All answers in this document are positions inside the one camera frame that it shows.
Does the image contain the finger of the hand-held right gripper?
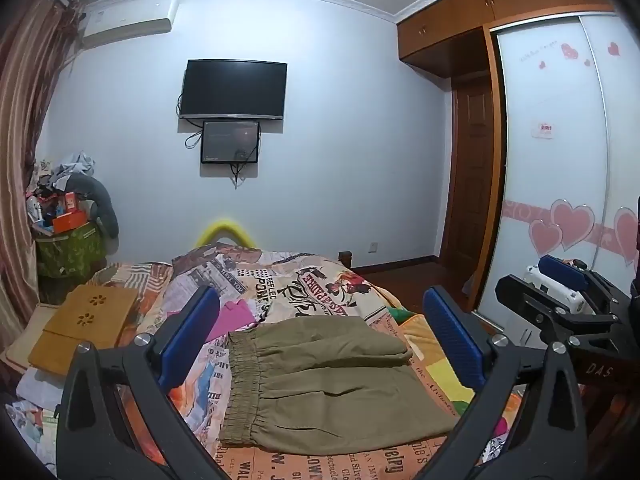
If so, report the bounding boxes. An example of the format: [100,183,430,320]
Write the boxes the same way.
[538,254,601,293]
[494,273,626,333]

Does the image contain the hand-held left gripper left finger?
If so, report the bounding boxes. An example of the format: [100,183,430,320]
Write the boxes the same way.
[54,285,232,480]

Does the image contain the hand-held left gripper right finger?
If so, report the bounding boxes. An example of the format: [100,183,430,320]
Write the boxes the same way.
[419,285,588,480]

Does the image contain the khaki pants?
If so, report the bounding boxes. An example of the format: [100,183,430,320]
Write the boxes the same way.
[220,316,463,460]

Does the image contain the colourful fleece blanket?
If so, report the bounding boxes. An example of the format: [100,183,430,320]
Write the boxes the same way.
[387,305,526,466]

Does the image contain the yellow curved plush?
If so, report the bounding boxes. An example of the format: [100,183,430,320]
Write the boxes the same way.
[197,218,263,251]

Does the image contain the wooden lap table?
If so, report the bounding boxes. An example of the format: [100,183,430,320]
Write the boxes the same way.
[27,285,140,378]

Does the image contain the newspaper printed blanket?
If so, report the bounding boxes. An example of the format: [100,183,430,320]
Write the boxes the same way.
[5,245,521,480]

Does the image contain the brown wooden door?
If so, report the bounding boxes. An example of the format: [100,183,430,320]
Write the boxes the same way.
[440,72,496,286]

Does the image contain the green storage box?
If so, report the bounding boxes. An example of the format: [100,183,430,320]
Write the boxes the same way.
[34,222,108,281]

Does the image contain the wooden wardrobe with heart doors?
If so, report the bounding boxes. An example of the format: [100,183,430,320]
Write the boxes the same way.
[397,0,640,346]

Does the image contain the grey plush pillow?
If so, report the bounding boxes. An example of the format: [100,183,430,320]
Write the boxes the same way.
[65,172,120,241]

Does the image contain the orange flat box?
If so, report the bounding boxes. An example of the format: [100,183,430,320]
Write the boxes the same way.
[51,208,90,234]

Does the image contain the beige cushion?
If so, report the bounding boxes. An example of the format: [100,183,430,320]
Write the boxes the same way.
[0,302,56,376]

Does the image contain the cartoon printed sheet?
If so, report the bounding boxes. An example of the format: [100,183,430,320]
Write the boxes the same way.
[5,375,61,478]

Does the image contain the small black monitor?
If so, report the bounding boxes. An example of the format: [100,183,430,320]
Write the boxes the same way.
[201,120,261,165]

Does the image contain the pile of small clutter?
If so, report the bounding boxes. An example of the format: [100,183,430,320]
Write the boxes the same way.
[25,160,66,236]

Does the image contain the grey crumpled clothes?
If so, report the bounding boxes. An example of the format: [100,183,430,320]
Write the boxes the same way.
[52,150,96,193]

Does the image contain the striped brown curtain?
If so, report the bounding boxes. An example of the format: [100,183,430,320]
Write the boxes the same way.
[0,0,86,321]

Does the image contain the white air conditioner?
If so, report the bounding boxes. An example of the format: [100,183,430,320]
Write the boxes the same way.
[81,0,180,51]

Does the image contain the black wall television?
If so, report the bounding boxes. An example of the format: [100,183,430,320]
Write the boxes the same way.
[179,59,288,122]

